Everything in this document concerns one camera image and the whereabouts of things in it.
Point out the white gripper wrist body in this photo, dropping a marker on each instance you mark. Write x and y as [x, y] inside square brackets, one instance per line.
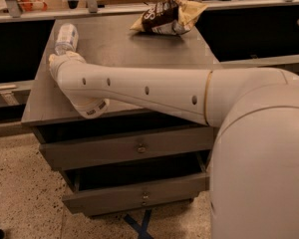
[61, 63]

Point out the clear blue plastic water bottle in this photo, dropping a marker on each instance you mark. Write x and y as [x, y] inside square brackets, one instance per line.
[67, 39]

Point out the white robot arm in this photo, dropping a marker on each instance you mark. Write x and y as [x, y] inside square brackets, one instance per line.
[254, 176]

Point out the brown chip bag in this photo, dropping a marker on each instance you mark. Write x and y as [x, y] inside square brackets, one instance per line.
[169, 17]

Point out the grey metal railing shelf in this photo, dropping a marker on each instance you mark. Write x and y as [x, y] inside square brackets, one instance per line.
[89, 7]

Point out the upper grey drawer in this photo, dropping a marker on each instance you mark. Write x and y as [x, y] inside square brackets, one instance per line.
[92, 151]

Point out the grey drawer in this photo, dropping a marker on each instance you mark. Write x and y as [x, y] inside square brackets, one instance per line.
[127, 197]
[92, 151]

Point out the grey drawer cabinet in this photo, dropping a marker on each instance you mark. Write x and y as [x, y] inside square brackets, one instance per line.
[109, 41]

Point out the lower grey drawer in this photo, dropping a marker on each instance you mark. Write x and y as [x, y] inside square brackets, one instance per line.
[127, 197]

